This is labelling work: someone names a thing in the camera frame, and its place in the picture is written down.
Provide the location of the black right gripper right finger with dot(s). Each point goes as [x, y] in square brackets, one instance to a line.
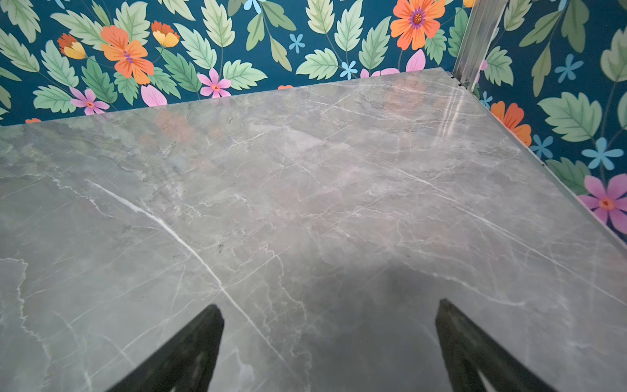
[472, 357]

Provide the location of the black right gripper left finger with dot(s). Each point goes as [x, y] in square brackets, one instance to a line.
[186, 362]

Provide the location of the aluminium frame corner post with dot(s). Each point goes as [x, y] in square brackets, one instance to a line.
[483, 22]

